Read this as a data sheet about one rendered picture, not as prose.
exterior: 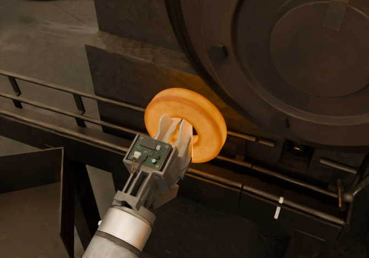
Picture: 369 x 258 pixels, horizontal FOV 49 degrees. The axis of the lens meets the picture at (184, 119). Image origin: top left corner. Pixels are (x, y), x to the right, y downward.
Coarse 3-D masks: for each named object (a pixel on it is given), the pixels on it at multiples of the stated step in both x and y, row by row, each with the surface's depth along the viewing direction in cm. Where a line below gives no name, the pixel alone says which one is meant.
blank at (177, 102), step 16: (160, 96) 71; (176, 96) 69; (192, 96) 69; (160, 112) 73; (176, 112) 71; (192, 112) 69; (208, 112) 69; (208, 128) 70; (224, 128) 71; (208, 144) 73; (192, 160) 77; (208, 160) 76
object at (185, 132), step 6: (180, 126) 67; (186, 126) 69; (180, 132) 67; (186, 132) 70; (192, 132) 72; (180, 138) 68; (186, 138) 70; (192, 138) 71; (174, 144) 70; (180, 144) 68; (186, 144) 69; (180, 150) 69; (180, 156) 68
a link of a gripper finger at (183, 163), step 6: (192, 144) 71; (186, 150) 69; (192, 150) 70; (186, 156) 68; (192, 156) 70; (180, 162) 68; (186, 162) 68; (180, 168) 67; (186, 168) 68; (180, 174) 67
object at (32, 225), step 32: (0, 160) 84; (32, 160) 86; (64, 160) 83; (0, 192) 91; (32, 192) 91; (64, 192) 79; (0, 224) 86; (32, 224) 85; (64, 224) 75; (0, 256) 81; (32, 256) 80; (64, 256) 79
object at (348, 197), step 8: (368, 160) 62; (360, 168) 60; (360, 176) 58; (368, 176) 58; (352, 184) 57; (360, 184) 56; (344, 192) 58; (352, 192) 55; (344, 200) 57; (352, 200) 54; (344, 208) 57
